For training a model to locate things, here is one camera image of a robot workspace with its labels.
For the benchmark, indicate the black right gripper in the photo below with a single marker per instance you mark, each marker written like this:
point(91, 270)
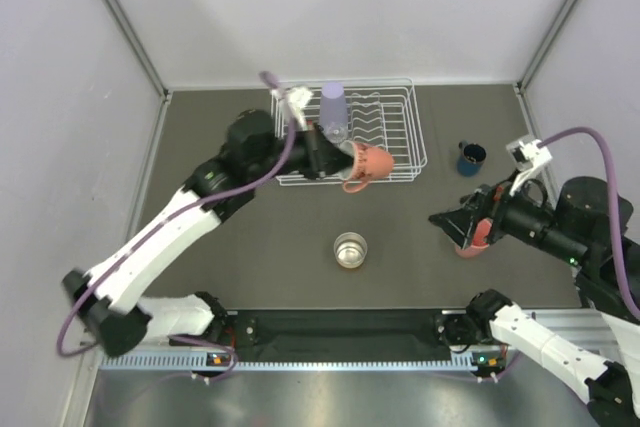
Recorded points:
point(459, 223)

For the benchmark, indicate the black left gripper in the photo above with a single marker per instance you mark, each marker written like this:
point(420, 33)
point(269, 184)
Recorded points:
point(322, 156)

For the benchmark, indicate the pink plastic cup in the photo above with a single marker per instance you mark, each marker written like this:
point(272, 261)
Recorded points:
point(479, 241)

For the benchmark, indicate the clear plastic cup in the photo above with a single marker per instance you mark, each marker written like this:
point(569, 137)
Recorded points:
point(336, 132)

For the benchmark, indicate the pink handled mug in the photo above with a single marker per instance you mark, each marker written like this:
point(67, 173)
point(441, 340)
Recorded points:
point(369, 163)

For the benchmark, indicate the lavender plastic cup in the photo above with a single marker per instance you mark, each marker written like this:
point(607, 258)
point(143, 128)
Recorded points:
point(333, 114)

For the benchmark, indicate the steel insulated tumbler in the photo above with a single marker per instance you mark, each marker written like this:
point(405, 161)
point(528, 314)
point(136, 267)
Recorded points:
point(350, 250)

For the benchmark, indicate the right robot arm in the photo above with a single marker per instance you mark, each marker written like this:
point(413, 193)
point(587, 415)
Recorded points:
point(586, 230)

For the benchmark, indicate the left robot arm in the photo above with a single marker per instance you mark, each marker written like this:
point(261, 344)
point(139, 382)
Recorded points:
point(110, 297)

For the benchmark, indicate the dark blue mug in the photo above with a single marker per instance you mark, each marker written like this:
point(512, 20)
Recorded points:
point(471, 158)

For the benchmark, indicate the white wire dish rack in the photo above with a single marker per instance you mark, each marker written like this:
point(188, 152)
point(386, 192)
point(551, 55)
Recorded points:
point(381, 112)

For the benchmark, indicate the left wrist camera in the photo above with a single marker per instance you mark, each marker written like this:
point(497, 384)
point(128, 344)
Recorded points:
point(292, 103)

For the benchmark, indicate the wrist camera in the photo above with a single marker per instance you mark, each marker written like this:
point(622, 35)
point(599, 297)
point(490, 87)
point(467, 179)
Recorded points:
point(292, 103)
point(529, 157)

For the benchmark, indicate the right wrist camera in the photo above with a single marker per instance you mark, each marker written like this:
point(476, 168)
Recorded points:
point(529, 157)

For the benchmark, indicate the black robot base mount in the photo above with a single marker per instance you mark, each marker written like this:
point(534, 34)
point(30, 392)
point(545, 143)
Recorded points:
point(366, 335)

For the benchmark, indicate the slotted cable duct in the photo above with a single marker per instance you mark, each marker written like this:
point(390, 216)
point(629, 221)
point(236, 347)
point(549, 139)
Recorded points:
point(211, 361)

